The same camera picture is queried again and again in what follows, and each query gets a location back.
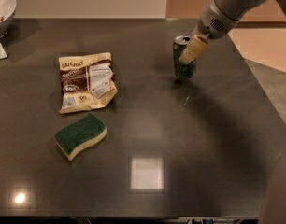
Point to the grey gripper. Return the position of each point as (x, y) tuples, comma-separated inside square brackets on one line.
[(213, 22)]

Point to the green soda can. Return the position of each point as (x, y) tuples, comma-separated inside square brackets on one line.
[(182, 71)]

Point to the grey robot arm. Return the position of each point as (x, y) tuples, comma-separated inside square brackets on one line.
[(246, 5)]

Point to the crumpled snack chip bag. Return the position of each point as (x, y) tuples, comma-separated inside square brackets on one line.
[(87, 82)]

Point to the green and yellow sponge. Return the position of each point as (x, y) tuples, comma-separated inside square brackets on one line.
[(80, 135)]

